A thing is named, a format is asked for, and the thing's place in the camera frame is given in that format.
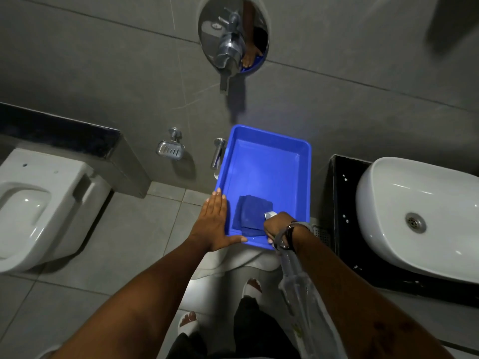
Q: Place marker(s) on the person's right hand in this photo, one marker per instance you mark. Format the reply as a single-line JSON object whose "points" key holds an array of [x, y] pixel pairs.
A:
{"points": [[278, 226]]}

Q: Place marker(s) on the person's left hand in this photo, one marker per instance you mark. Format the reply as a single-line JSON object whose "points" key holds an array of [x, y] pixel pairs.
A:
{"points": [[211, 228]]}

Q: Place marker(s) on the person's left thumb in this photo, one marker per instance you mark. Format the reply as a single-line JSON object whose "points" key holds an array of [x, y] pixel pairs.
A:
{"points": [[236, 240]]}

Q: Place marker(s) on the person's right fingers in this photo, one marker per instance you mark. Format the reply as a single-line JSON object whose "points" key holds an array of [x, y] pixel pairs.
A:
{"points": [[268, 231]]}

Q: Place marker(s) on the person's left little finger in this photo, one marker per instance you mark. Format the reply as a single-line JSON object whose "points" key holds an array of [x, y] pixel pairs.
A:
{"points": [[204, 216]]}

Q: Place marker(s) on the person's left middle finger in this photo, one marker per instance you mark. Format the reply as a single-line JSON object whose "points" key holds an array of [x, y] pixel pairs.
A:
{"points": [[217, 203]]}

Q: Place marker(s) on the small silver metal piece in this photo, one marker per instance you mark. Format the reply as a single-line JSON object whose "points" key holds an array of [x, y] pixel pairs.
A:
{"points": [[270, 215]]}

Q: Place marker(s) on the blue plastic tray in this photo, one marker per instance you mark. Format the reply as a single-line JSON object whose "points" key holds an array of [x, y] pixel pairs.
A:
{"points": [[267, 171]]}

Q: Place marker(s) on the clear plastic bag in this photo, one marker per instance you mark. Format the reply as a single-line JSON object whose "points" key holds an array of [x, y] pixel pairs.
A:
{"points": [[305, 306]]}

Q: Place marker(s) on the person's right forearm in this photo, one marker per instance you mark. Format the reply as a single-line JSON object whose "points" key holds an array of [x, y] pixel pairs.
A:
{"points": [[359, 306]]}

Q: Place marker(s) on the person's left forearm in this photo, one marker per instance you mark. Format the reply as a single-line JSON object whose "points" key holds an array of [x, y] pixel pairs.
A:
{"points": [[138, 299]]}

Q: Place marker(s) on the folded blue cloth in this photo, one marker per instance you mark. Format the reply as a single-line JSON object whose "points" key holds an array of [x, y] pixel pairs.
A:
{"points": [[250, 216]]}

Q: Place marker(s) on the white slipper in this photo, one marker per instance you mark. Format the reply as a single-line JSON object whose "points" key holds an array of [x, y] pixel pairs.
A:
{"points": [[252, 288], [188, 324]]}

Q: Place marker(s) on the metal floor drain grate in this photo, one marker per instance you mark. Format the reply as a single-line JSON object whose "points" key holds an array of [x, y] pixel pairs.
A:
{"points": [[322, 235]]}

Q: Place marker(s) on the chrome soap dish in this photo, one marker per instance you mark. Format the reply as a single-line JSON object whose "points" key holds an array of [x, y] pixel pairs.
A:
{"points": [[170, 148]]}

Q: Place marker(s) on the black stone counter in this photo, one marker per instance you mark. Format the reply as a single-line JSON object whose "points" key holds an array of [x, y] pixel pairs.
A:
{"points": [[348, 235]]}

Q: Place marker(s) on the black trousers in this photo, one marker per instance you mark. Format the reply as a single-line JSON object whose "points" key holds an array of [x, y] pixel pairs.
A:
{"points": [[254, 332]]}

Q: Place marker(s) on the chrome basin drain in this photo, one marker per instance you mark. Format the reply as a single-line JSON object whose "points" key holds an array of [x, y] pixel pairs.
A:
{"points": [[415, 222]]}

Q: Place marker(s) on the white oval wash basin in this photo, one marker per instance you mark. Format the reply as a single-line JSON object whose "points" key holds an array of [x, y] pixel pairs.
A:
{"points": [[423, 216]]}

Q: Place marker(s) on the chrome mixer lever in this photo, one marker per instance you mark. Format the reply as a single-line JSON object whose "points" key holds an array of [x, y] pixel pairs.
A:
{"points": [[229, 48]]}

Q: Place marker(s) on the black stone ledge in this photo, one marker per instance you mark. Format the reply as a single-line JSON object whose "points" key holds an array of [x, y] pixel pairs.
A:
{"points": [[67, 142]]}

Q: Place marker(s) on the chrome wall tap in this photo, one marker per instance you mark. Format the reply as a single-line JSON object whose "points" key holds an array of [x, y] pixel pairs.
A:
{"points": [[217, 153]]}

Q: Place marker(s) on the white wall-hung toilet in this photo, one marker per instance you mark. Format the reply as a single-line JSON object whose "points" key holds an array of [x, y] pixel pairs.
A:
{"points": [[41, 205]]}

